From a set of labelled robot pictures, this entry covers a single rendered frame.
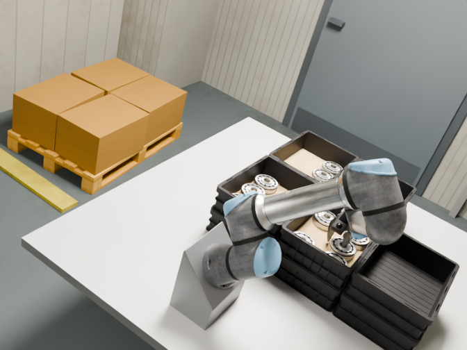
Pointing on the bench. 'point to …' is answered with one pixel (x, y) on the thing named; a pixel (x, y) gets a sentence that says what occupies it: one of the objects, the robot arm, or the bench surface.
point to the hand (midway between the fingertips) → (334, 244)
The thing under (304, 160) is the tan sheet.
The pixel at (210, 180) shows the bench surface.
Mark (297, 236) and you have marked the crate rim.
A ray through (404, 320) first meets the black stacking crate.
